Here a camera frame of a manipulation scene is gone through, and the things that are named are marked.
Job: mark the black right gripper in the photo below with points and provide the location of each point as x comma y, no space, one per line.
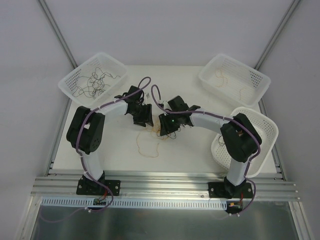
167,122

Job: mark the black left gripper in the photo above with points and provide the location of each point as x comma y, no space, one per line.
143,114

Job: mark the dark cable pulled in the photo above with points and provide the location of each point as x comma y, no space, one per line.
94,85

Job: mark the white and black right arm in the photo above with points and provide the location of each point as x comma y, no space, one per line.
240,138

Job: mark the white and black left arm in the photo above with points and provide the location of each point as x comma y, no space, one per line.
85,135

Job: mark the white basket far left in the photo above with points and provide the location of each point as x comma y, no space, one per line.
106,63

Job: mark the white basket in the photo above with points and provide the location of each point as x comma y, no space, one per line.
106,63
233,81
266,129

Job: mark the white basket far right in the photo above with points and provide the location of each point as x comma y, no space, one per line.
233,81

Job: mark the white basket near right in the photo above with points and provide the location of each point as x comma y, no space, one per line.
266,129

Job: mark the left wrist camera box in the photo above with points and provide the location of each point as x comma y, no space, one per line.
147,95

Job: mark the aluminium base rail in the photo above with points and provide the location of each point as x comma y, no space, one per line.
164,185

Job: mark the white slotted cable duct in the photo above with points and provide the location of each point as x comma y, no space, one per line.
134,203

